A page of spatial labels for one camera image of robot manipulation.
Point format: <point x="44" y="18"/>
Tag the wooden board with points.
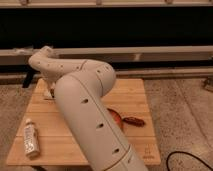
<point x="58" y="147"/>

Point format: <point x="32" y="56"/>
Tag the small white bottle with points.
<point x="30" y="136"/>

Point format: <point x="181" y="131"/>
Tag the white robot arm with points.
<point x="79" y="85"/>

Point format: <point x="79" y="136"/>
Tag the grey metal rail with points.
<point x="20" y="56"/>

